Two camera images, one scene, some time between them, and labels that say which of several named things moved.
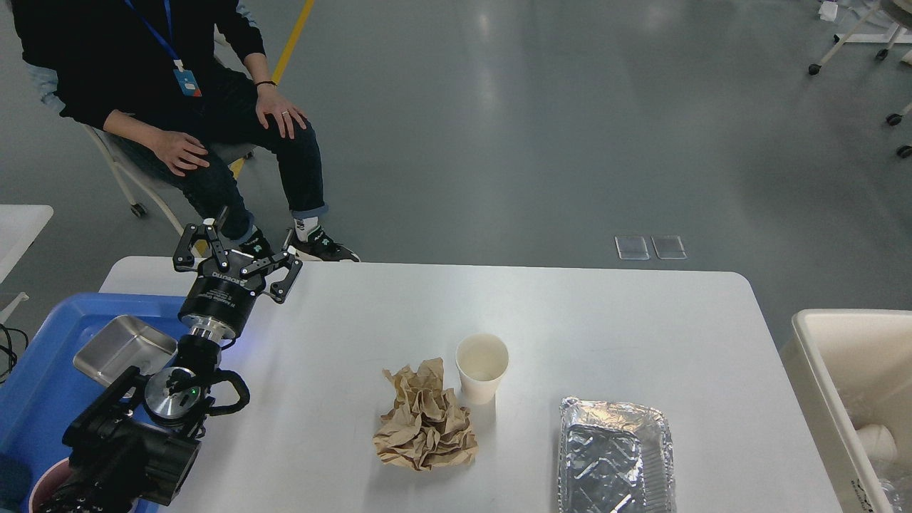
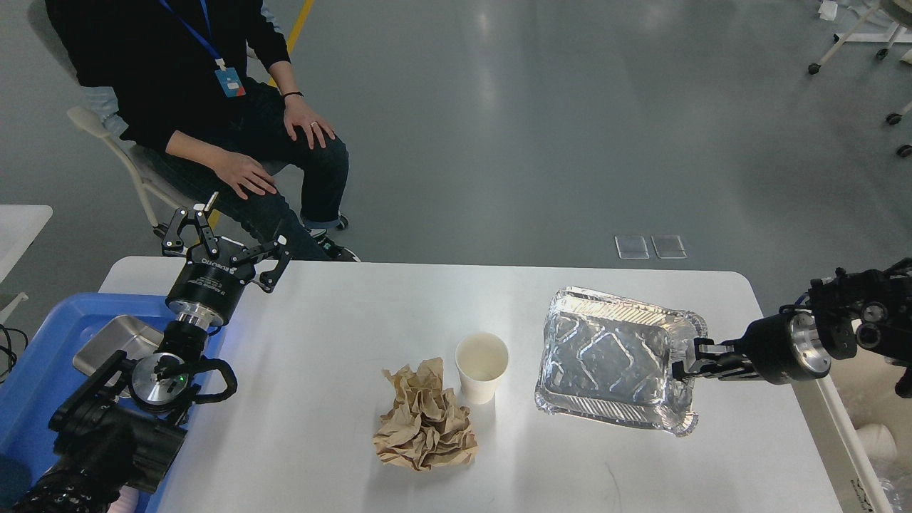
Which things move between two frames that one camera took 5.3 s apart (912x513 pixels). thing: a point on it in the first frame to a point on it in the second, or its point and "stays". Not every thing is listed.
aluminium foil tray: [613, 457] to [606, 355]
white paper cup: [482, 359] stays
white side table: [20, 226] stays
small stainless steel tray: [125, 342] stays
